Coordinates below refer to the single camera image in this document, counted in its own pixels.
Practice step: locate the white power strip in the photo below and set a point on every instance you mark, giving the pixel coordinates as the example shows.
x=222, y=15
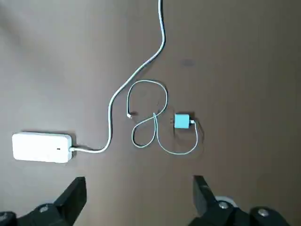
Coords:
x=42, y=147

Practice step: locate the pale blue phone charger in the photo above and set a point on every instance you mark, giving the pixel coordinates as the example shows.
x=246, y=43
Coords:
x=181, y=121

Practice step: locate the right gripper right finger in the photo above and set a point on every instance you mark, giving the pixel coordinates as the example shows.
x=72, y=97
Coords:
x=204, y=200

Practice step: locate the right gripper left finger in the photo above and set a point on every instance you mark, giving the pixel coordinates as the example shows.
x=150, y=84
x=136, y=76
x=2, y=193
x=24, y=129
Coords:
x=70, y=200

